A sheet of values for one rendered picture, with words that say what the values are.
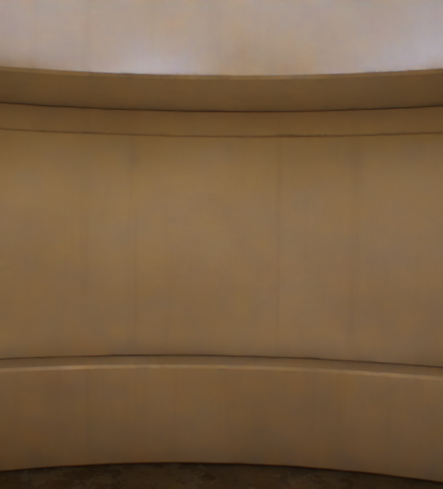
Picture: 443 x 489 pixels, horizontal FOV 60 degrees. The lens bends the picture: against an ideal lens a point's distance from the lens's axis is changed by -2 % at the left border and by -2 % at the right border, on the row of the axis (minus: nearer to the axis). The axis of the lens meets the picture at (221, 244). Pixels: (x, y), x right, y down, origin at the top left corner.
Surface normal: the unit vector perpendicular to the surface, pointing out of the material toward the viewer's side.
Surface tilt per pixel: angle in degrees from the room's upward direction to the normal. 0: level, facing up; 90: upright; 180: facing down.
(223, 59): 90
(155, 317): 90
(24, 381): 90
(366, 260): 90
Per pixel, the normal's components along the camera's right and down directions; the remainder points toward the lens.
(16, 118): 0.25, 0.02
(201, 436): 0.01, 0.02
